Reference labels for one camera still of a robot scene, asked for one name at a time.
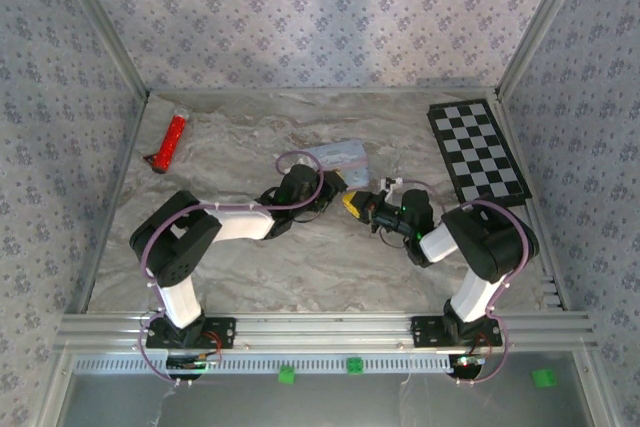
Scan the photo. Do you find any clear plastic bag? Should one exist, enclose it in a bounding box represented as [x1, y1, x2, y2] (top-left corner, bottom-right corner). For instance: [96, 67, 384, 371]
[303, 138, 372, 189]

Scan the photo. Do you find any black and white chessboard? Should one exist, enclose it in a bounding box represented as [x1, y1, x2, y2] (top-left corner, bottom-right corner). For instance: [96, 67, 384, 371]
[426, 98, 534, 208]

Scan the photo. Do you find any red glitter tube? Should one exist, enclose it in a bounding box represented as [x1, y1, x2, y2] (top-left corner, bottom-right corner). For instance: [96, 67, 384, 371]
[141, 107, 190, 176]

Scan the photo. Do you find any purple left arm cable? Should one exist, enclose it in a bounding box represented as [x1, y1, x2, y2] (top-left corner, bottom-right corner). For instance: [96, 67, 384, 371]
[137, 150, 326, 389]

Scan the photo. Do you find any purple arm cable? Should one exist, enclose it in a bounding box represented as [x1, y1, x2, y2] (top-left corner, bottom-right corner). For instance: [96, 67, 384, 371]
[137, 150, 326, 389]
[398, 178, 532, 389]

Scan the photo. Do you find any aluminium front rail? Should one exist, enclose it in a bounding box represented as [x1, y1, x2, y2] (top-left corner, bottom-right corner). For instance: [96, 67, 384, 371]
[53, 311, 600, 354]

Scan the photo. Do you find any perforated grey cable duct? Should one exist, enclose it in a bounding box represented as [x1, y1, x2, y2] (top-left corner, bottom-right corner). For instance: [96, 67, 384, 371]
[73, 352, 482, 375]

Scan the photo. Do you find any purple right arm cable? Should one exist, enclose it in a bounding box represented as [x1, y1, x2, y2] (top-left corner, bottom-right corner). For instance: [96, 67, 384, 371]
[398, 178, 532, 389]

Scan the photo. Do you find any aluminium frame post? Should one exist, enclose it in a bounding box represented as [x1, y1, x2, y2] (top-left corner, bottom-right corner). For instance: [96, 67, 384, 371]
[48, 0, 152, 99]
[496, 0, 597, 101]

